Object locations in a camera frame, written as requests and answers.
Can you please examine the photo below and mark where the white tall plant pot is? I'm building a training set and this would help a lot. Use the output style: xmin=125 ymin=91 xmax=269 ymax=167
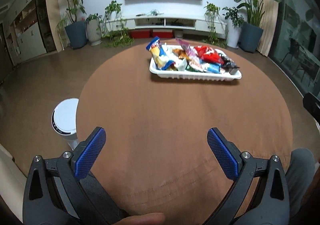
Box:
xmin=227 ymin=20 xmax=241 ymax=49

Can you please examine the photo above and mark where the person right hand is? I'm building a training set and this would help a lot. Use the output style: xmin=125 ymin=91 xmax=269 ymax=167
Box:
xmin=114 ymin=213 xmax=165 ymax=225

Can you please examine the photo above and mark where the red chocolate ball bag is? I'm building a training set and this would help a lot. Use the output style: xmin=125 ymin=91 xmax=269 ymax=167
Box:
xmin=194 ymin=46 xmax=224 ymax=64

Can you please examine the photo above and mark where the red storage box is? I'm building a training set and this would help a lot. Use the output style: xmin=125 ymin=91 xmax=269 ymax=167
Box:
xmin=130 ymin=29 xmax=174 ymax=39

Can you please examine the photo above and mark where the orange snack packet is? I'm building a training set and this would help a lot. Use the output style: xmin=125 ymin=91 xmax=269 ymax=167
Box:
xmin=172 ymin=49 xmax=190 ymax=61

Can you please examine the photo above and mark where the white yellow cartoon packet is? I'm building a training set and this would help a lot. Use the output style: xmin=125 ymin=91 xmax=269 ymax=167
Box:
xmin=176 ymin=38 xmax=203 ymax=72

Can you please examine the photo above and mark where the white tv cabinet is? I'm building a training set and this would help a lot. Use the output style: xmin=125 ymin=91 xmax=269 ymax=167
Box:
xmin=106 ymin=14 xmax=227 ymax=38

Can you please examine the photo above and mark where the blue cake snack packet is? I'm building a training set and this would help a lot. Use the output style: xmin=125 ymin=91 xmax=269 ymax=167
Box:
xmin=146 ymin=36 xmax=176 ymax=71

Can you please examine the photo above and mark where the black snack packet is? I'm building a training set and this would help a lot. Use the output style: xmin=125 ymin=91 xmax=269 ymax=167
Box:
xmin=220 ymin=54 xmax=239 ymax=75

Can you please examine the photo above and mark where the beige curtain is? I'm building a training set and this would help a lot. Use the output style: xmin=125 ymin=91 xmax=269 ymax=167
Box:
xmin=257 ymin=0 xmax=279 ymax=57

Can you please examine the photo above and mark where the white round trash bin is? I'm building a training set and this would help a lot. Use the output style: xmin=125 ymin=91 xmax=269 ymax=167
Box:
xmin=51 ymin=98 xmax=79 ymax=150

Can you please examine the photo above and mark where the dark blue plant pot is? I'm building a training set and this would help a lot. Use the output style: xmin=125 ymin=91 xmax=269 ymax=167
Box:
xmin=65 ymin=20 xmax=87 ymax=49

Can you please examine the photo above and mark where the light blue snack bag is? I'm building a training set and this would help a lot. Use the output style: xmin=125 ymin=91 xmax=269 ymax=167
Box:
xmin=200 ymin=63 xmax=221 ymax=74

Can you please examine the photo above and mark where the white plastic tray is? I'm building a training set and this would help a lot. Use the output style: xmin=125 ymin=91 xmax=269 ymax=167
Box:
xmin=149 ymin=58 xmax=242 ymax=82

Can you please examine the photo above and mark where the right blue plant pot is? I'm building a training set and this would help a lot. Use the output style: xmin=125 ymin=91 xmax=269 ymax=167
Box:
xmin=239 ymin=22 xmax=263 ymax=53

